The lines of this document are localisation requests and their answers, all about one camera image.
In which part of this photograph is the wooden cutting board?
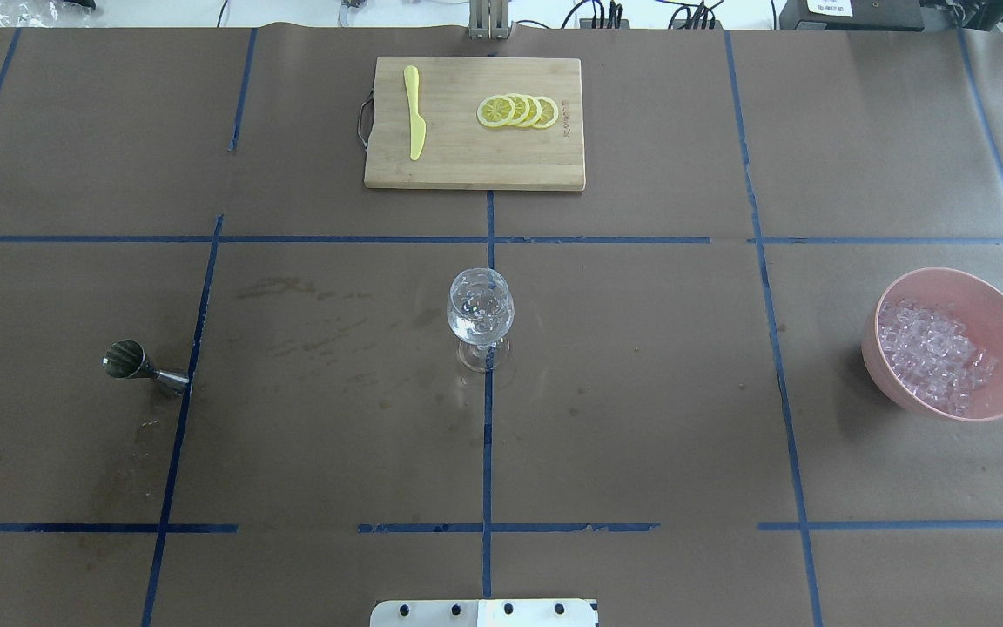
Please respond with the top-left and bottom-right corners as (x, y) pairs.
(365, 56), (588, 192)

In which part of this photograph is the aluminium frame post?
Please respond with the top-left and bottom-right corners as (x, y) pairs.
(468, 0), (513, 40)

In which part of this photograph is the pile of clear ice cubes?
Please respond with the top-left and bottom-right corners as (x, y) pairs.
(877, 299), (1000, 417)

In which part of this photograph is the white camera post with base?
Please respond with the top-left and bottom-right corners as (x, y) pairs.
(369, 598), (600, 626)

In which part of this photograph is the black box with label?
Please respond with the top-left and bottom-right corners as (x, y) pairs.
(777, 1), (925, 32)

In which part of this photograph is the clear wine glass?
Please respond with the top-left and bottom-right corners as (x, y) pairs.
(446, 267), (516, 373)

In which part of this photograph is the lemon slice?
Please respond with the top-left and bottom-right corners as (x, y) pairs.
(518, 95), (542, 128)
(505, 94), (533, 126)
(476, 95), (517, 128)
(532, 96), (560, 130)

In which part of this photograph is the yellow plastic knife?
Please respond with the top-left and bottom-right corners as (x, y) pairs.
(403, 66), (427, 160)

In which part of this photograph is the pink bowl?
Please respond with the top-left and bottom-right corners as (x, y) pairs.
(859, 267), (1003, 423)

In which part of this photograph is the steel double jigger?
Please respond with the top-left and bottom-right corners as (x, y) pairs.
(101, 339), (191, 396)

